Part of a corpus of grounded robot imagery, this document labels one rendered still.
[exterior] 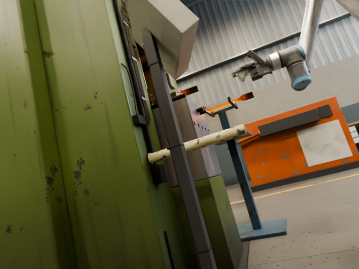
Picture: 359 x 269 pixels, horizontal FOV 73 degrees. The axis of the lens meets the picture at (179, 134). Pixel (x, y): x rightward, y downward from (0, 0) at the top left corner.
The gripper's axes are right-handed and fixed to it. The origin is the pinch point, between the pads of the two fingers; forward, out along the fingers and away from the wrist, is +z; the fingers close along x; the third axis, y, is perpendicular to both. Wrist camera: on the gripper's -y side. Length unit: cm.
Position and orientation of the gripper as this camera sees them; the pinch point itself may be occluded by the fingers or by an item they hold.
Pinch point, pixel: (233, 73)
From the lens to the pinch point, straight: 148.6
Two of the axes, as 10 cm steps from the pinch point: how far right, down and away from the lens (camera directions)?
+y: 2.5, 9.5, -1.9
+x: 3.3, 1.0, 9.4
